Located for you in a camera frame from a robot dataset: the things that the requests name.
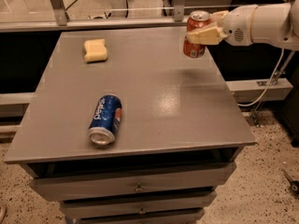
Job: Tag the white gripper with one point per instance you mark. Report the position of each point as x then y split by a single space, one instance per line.
237 25

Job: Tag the red coke can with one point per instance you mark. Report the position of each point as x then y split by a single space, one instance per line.
197 23

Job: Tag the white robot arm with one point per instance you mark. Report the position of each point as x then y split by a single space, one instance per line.
276 25

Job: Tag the blue pepsi can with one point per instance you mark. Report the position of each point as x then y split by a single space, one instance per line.
106 120

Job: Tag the grey drawer cabinet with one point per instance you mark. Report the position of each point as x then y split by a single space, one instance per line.
176 111

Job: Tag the yellow sponge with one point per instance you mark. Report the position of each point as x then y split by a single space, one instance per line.
96 50

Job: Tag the top grey drawer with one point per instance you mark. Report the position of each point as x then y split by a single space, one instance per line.
132 182

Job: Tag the grey drawer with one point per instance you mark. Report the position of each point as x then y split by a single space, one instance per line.
186 216
132 182
139 205

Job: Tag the middle grey drawer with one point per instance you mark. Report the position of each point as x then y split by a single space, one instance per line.
139 205

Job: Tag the black caster wheel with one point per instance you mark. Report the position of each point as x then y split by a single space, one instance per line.
294 185

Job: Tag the bottom grey drawer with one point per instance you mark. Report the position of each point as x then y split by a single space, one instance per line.
186 216

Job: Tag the metal window rail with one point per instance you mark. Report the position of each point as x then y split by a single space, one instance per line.
59 15

